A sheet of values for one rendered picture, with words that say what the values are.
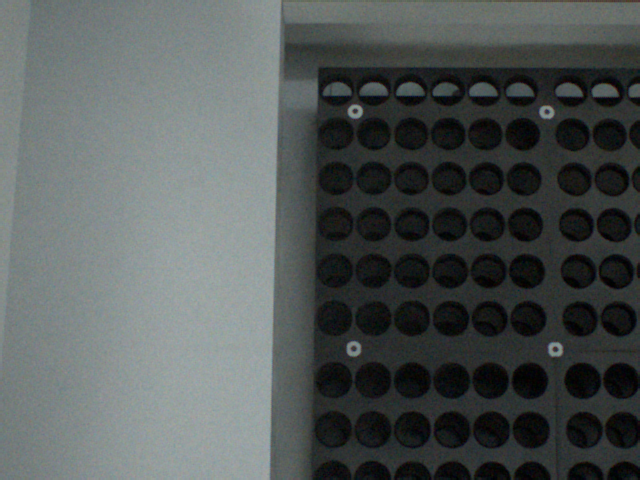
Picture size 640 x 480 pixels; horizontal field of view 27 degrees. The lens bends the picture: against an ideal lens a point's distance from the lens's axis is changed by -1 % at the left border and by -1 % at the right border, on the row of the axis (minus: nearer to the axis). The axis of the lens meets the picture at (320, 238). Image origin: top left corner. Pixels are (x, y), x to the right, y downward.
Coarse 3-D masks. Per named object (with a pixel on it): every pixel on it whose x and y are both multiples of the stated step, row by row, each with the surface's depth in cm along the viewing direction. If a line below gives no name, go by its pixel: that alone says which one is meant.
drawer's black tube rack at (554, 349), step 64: (320, 128) 52; (384, 128) 52; (448, 128) 55; (512, 128) 55; (576, 128) 54; (320, 192) 51; (384, 192) 51; (448, 192) 54; (512, 192) 51; (576, 192) 54; (320, 256) 50; (384, 256) 50; (448, 256) 50; (512, 256) 50; (576, 256) 50; (320, 320) 53; (384, 320) 52; (448, 320) 52; (512, 320) 52; (576, 320) 52; (320, 384) 52; (384, 384) 52; (448, 384) 52; (512, 384) 49; (576, 384) 52; (320, 448) 48; (384, 448) 48; (448, 448) 48; (512, 448) 48; (576, 448) 48
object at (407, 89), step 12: (336, 84) 58; (372, 84) 58; (408, 84) 58; (444, 84) 58; (480, 84) 58; (516, 84) 58; (564, 84) 58; (528, 96) 57; (564, 96) 57; (576, 96) 57
